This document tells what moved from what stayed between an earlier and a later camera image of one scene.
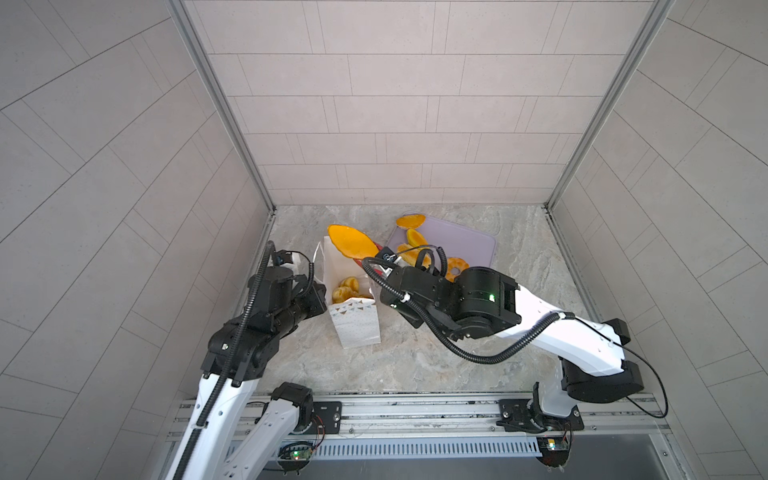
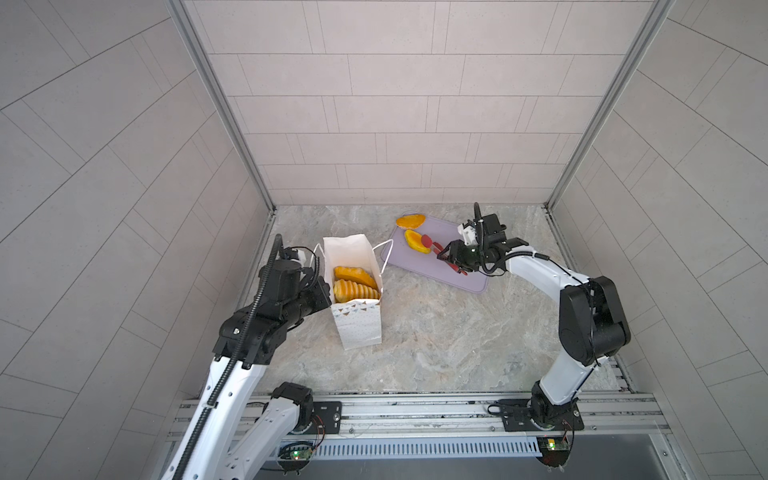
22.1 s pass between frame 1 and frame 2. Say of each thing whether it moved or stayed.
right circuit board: stayed
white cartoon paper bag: stayed
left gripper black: stayed
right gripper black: moved
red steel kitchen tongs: moved
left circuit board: stayed
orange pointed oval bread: moved
